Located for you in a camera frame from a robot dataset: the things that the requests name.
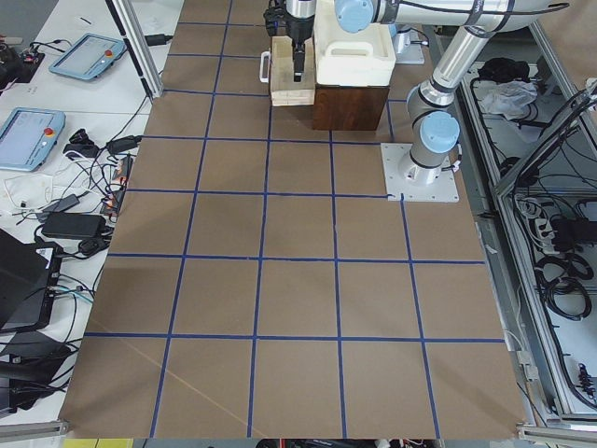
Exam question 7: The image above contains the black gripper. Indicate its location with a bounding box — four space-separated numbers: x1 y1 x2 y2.
285 0 312 82

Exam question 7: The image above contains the light wooden drawer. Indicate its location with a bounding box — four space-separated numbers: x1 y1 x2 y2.
270 36 315 106

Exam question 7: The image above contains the white plastic tray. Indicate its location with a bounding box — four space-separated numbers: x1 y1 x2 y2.
313 1 396 87

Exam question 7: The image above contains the dark wooden cabinet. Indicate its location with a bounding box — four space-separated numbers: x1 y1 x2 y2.
312 84 390 131

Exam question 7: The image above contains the blue teach pendant far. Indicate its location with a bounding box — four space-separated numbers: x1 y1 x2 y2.
49 33 127 81

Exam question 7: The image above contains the blue teach pendant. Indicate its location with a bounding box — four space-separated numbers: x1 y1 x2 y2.
49 33 127 81
1 107 66 172

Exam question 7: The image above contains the white crumpled cloth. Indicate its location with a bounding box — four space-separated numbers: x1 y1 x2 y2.
479 81 537 119

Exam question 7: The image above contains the blue teach pendant near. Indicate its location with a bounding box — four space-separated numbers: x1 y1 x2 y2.
1 107 66 172

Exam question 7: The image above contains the black power brick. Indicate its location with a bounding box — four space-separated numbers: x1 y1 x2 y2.
41 212 105 240

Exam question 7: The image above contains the black computer box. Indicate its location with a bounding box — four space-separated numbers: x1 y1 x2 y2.
1 231 62 333

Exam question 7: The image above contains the white drawer handle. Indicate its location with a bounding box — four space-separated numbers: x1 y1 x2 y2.
258 50 271 84

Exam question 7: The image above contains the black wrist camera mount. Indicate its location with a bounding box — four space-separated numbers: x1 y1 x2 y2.
263 0 286 37

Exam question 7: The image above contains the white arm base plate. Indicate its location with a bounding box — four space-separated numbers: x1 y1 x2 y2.
381 143 460 203

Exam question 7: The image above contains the aluminium frame post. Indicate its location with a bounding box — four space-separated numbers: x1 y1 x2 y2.
105 0 163 100

